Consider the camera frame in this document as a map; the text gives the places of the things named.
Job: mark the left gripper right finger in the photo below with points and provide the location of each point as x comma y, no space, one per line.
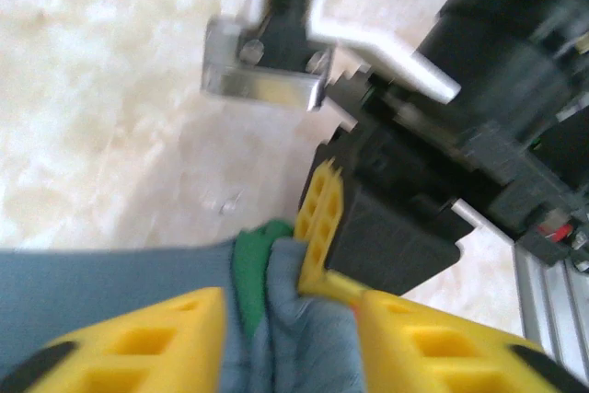
437,356

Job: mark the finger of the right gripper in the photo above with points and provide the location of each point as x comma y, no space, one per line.
391,246
309,227

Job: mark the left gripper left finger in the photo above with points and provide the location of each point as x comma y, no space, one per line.
138,351

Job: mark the grey-blue sock orange cuff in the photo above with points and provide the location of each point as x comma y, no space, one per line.
115,282

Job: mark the right wrist white camera bracket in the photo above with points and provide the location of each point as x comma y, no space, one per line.
405,66

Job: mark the aluminium mounting rail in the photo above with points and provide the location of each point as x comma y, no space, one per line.
552,301

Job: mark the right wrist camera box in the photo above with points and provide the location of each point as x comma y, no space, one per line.
257,89

